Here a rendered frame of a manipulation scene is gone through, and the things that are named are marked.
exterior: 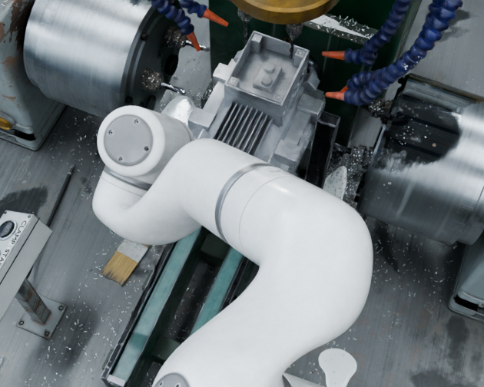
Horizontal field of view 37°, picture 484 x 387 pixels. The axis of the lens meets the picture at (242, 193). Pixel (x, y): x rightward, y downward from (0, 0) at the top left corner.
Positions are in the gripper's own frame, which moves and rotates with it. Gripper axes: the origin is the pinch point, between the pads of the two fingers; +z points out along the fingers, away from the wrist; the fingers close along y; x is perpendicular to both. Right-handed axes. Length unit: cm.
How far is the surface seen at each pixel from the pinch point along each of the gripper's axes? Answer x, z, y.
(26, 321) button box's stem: -39.9, 9.6, -21.1
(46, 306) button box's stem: -35.6, 8.3, -18.0
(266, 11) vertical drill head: 22.0, -14.9, 6.7
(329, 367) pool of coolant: -28.5, 16.7, 32.5
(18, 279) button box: -27.0, -10.9, -16.3
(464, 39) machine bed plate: 42, 58, 36
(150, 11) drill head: 19.1, 2.6, -15.5
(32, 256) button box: -23.4, -8.7, -16.3
